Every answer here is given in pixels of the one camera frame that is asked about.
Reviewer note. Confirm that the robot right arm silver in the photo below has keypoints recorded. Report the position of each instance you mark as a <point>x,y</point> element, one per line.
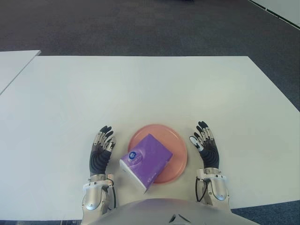
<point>219,189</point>

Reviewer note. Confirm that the silver robot torso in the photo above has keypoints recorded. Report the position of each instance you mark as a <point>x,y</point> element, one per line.
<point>152,212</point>

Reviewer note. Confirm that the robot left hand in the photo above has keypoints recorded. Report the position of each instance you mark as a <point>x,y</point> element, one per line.
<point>98,161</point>

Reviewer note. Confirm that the purple tissue paper pack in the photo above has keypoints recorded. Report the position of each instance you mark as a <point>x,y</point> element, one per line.
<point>147,159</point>

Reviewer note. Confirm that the white neighbouring table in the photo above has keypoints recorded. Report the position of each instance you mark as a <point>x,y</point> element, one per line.
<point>11,68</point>

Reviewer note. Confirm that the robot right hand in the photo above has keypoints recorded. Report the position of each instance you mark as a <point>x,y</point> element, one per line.
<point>211,157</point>

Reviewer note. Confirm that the pink round plate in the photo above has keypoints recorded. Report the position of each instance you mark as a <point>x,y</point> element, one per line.
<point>173,145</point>

